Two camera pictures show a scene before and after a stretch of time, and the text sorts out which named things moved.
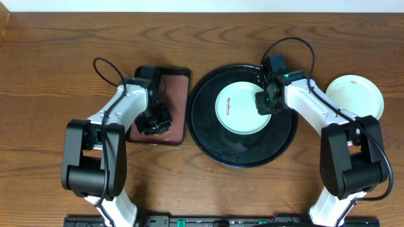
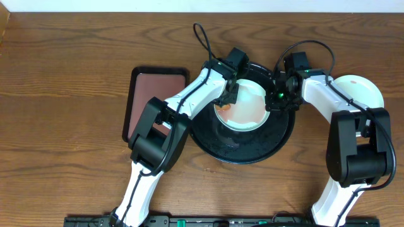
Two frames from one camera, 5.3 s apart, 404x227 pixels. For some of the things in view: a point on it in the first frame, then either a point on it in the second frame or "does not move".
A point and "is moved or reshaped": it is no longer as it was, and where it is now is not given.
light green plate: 357,94 does not move
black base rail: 221,221 does not move
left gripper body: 156,120 -> 230,95
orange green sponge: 161,135 is moved or reshaped
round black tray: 241,151 does not move
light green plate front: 237,109 does not move
